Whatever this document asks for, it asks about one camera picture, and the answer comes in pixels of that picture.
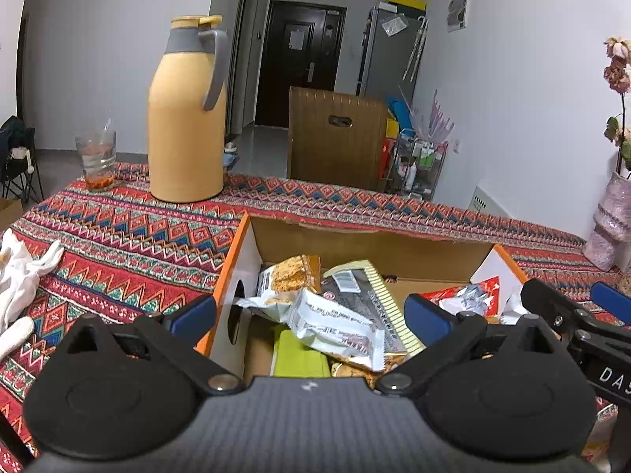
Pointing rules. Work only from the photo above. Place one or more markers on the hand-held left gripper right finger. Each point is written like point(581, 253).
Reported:
point(426, 318)

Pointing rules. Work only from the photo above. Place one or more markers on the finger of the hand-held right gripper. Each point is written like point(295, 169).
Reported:
point(552, 305)
point(614, 305)

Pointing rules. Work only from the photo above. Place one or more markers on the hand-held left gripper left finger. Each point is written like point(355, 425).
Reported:
point(194, 315)

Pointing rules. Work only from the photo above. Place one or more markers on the white wrapper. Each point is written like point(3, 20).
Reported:
point(512, 308)

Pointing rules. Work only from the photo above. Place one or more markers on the red silver snack packet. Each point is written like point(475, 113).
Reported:
point(463, 295)

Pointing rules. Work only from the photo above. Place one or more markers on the dark packet pale green edge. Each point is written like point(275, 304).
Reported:
point(360, 295)

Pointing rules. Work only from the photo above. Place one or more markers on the orange pumpkin print cardboard box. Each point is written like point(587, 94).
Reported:
point(394, 251)

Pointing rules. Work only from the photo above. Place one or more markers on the brown cookie packet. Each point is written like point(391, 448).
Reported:
point(355, 369)

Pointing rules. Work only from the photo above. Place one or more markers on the silver white snack packet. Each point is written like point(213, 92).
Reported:
point(330, 325)

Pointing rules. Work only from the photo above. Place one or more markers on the gold white oat crisp packet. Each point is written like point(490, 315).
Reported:
point(291, 276)

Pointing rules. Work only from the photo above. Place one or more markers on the yellow-green snack packet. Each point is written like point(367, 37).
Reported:
point(300, 354)

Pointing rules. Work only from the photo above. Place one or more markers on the pink textured vase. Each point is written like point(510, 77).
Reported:
point(609, 226)

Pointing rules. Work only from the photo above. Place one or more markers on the white cloth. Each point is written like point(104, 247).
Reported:
point(22, 276)

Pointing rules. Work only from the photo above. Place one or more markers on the glass cup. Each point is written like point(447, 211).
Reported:
point(96, 162)

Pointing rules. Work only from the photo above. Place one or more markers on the yellow thermos jug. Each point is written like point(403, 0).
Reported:
point(187, 133)

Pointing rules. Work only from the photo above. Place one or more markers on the tall brown cardboard box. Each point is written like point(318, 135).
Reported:
point(335, 148)

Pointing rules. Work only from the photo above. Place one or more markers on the blue rolled mat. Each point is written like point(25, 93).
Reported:
point(399, 116)

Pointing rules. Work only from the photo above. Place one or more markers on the small brown cardboard box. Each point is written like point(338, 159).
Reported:
point(10, 214)

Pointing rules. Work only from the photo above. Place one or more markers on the dried pink roses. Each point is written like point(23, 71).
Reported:
point(620, 69)

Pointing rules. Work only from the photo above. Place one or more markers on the grey refrigerator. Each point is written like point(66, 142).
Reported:
point(389, 59)

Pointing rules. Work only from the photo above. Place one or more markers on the dark entrance door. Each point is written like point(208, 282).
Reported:
point(296, 69)

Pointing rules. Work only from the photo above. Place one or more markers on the white umbrella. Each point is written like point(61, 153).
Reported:
point(416, 49)

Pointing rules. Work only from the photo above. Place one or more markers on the paper note on refrigerator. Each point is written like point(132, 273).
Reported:
point(394, 24)

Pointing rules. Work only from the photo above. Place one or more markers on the yellow box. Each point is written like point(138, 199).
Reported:
point(406, 1)

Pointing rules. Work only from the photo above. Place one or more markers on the white wall heater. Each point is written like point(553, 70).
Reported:
point(490, 202)

